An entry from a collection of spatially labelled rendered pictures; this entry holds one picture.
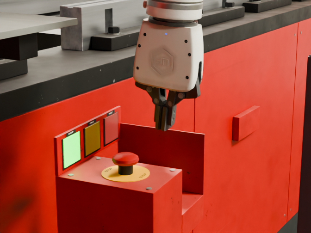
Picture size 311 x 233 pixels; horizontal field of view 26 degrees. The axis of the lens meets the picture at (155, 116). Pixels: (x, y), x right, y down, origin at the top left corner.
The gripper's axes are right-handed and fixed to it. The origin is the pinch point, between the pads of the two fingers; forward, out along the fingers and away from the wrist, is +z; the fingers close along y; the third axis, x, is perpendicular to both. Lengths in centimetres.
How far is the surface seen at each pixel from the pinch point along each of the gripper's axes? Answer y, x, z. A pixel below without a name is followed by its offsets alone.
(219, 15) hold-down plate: -22, 85, -3
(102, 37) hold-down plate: -30.3, 33.2, -3.2
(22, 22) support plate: -18.1, -13.0, -13.9
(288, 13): -11, 121, -1
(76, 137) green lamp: -9.9, -10.2, 2.8
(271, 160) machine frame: -8, 113, 46
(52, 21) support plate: -14.4, -10.8, -14.3
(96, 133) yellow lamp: -9.8, -3.9, 4.0
